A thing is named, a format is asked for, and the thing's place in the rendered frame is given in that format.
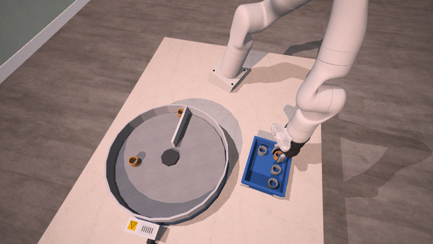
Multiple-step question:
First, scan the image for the blue crate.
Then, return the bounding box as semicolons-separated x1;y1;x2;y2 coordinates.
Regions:
240;136;291;200

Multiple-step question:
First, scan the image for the bronze bushing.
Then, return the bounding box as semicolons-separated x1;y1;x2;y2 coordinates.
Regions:
273;151;283;160
177;108;184;118
128;156;140;167

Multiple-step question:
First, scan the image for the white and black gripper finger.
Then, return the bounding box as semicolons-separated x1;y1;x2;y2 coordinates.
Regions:
276;154;286;163
272;144;279;154

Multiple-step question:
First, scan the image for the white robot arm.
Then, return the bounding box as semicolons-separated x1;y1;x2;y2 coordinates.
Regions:
220;0;369;134

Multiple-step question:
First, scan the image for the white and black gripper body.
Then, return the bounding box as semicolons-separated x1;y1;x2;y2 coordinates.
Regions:
271;119;313;158

